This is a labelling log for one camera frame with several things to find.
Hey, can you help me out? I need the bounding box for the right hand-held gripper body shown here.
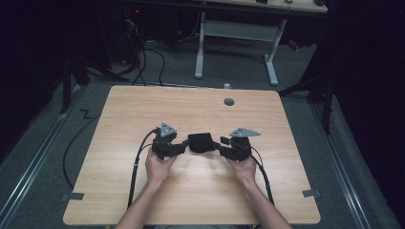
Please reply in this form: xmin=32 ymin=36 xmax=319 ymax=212
xmin=219 ymin=127 xmax=262 ymax=162

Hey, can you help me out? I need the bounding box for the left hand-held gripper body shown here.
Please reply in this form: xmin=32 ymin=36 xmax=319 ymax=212
xmin=151 ymin=121 xmax=181 ymax=161

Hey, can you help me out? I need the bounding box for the black sock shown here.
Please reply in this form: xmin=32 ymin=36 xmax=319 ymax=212
xmin=187 ymin=132 xmax=216 ymax=155

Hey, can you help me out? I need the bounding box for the person's right hand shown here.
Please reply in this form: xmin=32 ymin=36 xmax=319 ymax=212
xmin=224 ymin=155 xmax=258 ymax=189

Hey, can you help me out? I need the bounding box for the person's left hand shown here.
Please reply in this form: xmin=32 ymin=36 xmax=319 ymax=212
xmin=144 ymin=147 xmax=179 ymax=189

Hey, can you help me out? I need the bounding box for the grey tape strip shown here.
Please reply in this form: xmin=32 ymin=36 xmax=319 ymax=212
xmin=301 ymin=189 xmax=322 ymax=198
xmin=60 ymin=192 xmax=85 ymax=202

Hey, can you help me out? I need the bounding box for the black metal stand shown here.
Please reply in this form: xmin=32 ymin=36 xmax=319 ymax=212
xmin=59 ymin=55 xmax=92 ymax=115
xmin=278 ymin=71 xmax=336 ymax=135

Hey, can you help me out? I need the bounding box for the white-framed desk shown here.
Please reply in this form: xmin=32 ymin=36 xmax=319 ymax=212
xmin=122 ymin=0 xmax=330 ymax=88

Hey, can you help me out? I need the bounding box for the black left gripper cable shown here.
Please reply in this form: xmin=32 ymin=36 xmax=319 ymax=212
xmin=126 ymin=127 xmax=160 ymax=210

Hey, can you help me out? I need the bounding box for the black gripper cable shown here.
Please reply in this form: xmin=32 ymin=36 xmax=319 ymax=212
xmin=249 ymin=146 xmax=276 ymax=206
xmin=126 ymin=127 xmax=160 ymax=210

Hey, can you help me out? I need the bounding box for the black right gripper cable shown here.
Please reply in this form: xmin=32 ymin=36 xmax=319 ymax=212
xmin=249 ymin=146 xmax=276 ymax=206

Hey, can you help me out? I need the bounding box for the bundle of black cables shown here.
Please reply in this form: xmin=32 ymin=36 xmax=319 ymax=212
xmin=111 ymin=6 xmax=168 ymax=88

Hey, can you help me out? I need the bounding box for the black floor cable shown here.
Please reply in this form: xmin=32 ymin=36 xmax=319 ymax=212
xmin=62 ymin=113 xmax=101 ymax=191

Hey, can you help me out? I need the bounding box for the metal floor rail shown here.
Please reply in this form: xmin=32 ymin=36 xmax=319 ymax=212
xmin=311 ymin=101 xmax=373 ymax=229
xmin=0 ymin=85 xmax=82 ymax=221

